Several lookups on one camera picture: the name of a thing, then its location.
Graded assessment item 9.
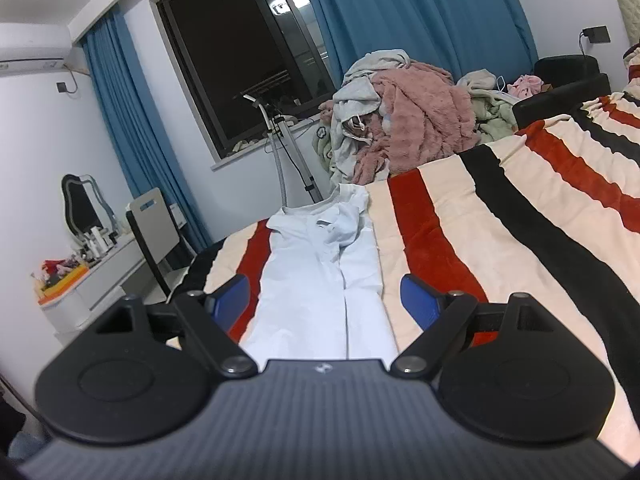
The striped fleece blanket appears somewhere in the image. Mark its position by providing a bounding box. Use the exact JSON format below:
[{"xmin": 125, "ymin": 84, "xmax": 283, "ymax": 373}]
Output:
[{"xmin": 179, "ymin": 89, "xmax": 639, "ymax": 464}]

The striped pillow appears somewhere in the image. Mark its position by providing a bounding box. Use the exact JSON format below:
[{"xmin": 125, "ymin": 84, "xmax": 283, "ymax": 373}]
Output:
[{"xmin": 623, "ymin": 44, "xmax": 640, "ymax": 100}]

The white chair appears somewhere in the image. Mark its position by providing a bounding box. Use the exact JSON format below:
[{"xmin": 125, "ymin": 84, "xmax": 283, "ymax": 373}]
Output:
[{"xmin": 126, "ymin": 188, "xmax": 192, "ymax": 299}]

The pink fluffy blanket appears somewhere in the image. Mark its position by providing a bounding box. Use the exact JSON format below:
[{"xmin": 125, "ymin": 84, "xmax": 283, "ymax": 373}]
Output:
[{"xmin": 319, "ymin": 62, "xmax": 482, "ymax": 187}]

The green patterned blanket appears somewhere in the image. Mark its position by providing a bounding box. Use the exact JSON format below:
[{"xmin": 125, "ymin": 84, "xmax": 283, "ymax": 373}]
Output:
[{"xmin": 457, "ymin": 68, "xmax": 518, "ymax": 144}]

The black wall socket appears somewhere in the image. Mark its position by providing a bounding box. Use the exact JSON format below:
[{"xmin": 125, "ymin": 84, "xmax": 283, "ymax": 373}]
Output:
[{"xmin": 578, "ymin": 25, "xmax": 611, "ymax": 53}]

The right blue curtain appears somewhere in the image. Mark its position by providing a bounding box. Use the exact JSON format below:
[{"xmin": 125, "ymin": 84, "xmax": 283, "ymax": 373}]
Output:
[{"xmin": 310, "ymin": 0, "xmax": 538, "ymax": 82}]

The cream quilted headboard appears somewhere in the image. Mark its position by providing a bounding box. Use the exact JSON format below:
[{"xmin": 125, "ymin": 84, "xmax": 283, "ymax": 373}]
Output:
[{"xmin": 617, "ymin": 0, "xmax": 640, "ymax": 44}]

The left blue curtain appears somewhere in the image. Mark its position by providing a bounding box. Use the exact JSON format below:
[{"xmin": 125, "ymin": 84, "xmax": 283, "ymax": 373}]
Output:
[{"xmin": 80, "ymin": 6, "xmax": 213, "ymax": 252}]

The pink small garment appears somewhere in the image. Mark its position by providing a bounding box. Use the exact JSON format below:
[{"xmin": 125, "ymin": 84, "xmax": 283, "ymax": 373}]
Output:
[{"xmin": 508, "ymin": 75, "xmax": 544, "ymax": 100}]

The white dressing table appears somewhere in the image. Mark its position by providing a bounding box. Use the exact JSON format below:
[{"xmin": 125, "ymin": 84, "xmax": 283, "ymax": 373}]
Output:
[{"xmin": 41, "ymin": 234, "xmax": 154, "ymax": 346}]

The white air conditioner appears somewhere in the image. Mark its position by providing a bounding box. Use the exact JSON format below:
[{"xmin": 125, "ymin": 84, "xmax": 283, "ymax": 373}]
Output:
[{"xmin": 0, "ymin": 23, "xmax": 72, "ymax": 76}]

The white t-shirt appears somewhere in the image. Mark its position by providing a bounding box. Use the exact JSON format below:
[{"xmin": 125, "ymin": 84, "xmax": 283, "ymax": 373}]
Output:
[{"xmin": 241, "ymin": 184, "xmax": 398, "ymax": 367}]

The black armchair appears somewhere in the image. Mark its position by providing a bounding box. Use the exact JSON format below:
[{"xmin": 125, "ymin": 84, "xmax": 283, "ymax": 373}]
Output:
[{"xmin": 512, "ymin": 54, "xmax": 611, "ymax": 129}]

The grey white clothes pile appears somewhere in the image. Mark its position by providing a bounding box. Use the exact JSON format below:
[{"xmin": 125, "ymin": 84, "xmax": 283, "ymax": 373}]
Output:
[{"xmin": 329, "ymin": 49, "xmax": 411, "ymax": 185}]

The blue curtain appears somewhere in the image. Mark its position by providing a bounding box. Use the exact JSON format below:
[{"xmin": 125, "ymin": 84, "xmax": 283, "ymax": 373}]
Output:
[
  {"xmin": 310, "ymin": 0, "xmax": 538, "ymax": 82},
  {"xmin": 80, "ymin": 6, "xmax": 213, "ymax": 252}
]

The wavy vanity mirror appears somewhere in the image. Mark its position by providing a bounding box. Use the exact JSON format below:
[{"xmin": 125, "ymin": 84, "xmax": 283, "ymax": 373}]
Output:
[{"xmin": 61, "ymin": 174, "xmax": 120, "ymax": 246}]

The garment steamer stand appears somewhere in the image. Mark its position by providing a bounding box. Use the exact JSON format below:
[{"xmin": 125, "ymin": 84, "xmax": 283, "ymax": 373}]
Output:
[{"xmin": 241, "ymin": 93, "xmax": 323, "ymax": 207}]

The dark window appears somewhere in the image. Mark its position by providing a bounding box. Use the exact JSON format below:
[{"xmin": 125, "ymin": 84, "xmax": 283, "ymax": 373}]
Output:
[{"xmin": 157, "ymin": 0, "xmax": 335, "ymax": 158}]

